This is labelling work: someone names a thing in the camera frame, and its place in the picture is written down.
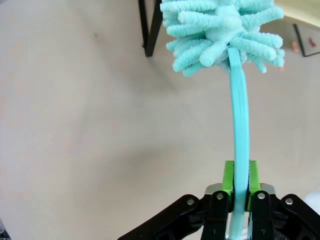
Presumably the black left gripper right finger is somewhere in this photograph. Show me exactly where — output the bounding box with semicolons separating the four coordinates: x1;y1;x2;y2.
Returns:
245;160;320;240

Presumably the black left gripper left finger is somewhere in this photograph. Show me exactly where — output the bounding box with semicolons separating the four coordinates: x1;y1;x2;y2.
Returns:
116;160;236;240

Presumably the teal chenille duster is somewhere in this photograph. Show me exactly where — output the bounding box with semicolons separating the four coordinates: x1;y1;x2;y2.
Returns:
159;0;286;240

